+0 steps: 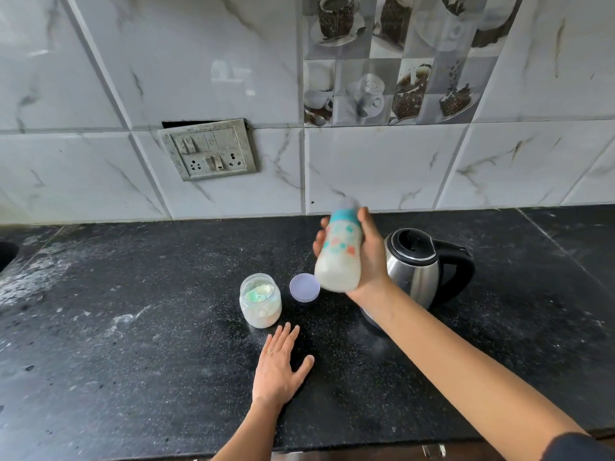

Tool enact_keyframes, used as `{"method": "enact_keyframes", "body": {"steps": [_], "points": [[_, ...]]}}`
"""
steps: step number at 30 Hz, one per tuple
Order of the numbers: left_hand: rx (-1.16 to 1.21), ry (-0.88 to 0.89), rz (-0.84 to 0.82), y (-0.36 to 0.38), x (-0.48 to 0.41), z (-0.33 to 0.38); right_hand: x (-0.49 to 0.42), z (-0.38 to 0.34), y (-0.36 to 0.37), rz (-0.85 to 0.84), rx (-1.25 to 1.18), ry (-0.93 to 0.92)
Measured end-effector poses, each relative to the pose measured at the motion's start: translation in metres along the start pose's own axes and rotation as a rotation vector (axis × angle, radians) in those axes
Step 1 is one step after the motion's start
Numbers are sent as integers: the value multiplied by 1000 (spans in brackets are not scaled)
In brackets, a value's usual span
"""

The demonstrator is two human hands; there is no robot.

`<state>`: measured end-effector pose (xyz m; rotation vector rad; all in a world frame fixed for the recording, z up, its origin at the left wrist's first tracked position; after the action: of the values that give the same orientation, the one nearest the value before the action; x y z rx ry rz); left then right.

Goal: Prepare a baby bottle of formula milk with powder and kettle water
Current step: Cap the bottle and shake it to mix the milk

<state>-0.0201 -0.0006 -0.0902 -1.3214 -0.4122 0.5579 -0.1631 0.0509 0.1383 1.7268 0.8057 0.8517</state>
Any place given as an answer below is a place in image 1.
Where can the person's right hand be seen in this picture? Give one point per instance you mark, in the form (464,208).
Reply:
(375,268)

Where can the person's left hand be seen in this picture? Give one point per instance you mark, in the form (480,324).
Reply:
(275,379)

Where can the clear baby bottle blue print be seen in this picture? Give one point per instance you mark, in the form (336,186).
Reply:
(338,271)

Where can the teal bottle nipple collar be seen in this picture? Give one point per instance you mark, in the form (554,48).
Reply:
(343,216)

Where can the glass jar of white powder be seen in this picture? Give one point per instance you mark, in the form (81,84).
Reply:
(261,312)

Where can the clear bottle cap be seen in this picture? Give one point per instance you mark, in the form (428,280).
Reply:
(347,203)

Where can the pale lavender jar lid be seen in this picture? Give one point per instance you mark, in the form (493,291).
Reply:
(304,287)

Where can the teal measuring scoop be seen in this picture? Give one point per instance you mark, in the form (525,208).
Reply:
(258,293)

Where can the person's right forearm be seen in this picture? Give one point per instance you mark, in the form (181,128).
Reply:
(471,374)

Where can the brown lower cabinet front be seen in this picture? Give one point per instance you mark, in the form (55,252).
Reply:
(384,451)

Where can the dark shirt sleeve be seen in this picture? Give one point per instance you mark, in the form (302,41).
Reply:
(576,448)

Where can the black sink basin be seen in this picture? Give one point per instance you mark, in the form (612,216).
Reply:
(7,254)

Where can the grey wall switch socket panel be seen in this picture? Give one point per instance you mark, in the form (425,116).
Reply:
(209,149)

